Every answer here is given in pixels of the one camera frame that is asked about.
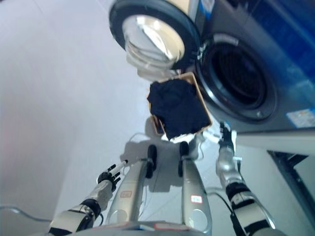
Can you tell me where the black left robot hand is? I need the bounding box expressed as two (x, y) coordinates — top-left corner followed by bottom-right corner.
(96, 159), (129, 193)

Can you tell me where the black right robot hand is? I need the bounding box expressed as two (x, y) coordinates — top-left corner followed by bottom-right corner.
(218, 121), (238, 148)

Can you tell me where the white garment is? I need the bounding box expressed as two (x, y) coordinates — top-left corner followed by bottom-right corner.
(169, 132), (197, 145)

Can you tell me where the wicker laundry basket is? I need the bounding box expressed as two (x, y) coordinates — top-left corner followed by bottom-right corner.
(147, 72), (213, 137)

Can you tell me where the round washing machine door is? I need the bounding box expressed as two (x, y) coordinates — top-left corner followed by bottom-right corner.
(109, 0), (201, 71)

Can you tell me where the black right robot foot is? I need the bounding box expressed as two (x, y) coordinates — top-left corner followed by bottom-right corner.
(179, 142), (190, 158)

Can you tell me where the black robot foot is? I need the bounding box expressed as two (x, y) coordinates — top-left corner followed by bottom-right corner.
(147, 144), (158, 163)
(179, 142), (190, 158)

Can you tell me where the black left robot foot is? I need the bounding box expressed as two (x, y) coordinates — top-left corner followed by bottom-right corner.
(147, 144), (158, 163)

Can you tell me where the black garment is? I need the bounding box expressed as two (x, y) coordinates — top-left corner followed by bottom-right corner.
(147, 78), (211, 141)

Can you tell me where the silver right robot leg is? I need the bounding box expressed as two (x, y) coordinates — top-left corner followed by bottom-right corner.
(181, 156), (213, 235)

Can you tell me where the silver robot torso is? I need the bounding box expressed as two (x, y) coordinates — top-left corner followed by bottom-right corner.
(81, 220), (198, 236)

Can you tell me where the blue white energy label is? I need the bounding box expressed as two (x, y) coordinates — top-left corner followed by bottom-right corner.
(286, 110), (315, 129)

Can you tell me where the black metal frame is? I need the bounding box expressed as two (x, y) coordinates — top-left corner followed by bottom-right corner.
(267, 149), (315, 210)

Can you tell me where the grey floor cable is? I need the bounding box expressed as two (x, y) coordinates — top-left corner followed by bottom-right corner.
(0, 206), (51, 222)

